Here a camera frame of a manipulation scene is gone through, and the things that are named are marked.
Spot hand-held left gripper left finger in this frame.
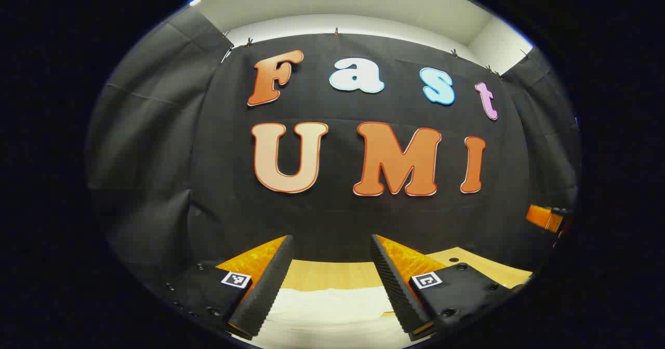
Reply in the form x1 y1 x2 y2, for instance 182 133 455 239
156 235 296 340

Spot white jeans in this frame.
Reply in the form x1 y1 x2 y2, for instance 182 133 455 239
229 286 416 349

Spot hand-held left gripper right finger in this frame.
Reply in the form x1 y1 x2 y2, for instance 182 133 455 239
370 234 533 343

